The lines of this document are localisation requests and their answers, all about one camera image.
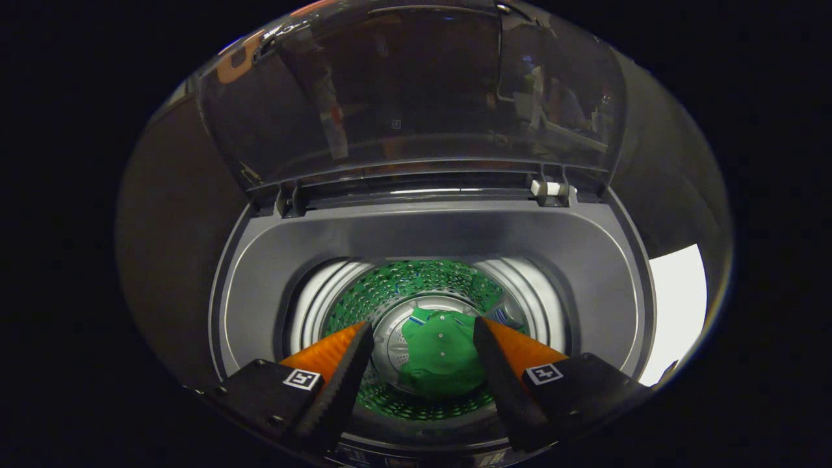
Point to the green polo shirt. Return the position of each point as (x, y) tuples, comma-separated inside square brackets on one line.
[(442, 354)]

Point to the dark transparent washing machine lid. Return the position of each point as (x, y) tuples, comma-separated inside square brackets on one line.
[(416, 97)]

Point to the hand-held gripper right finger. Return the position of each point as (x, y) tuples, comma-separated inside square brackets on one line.
[(500, 377)]

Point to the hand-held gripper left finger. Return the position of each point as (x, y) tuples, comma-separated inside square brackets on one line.
[(344, 383)]

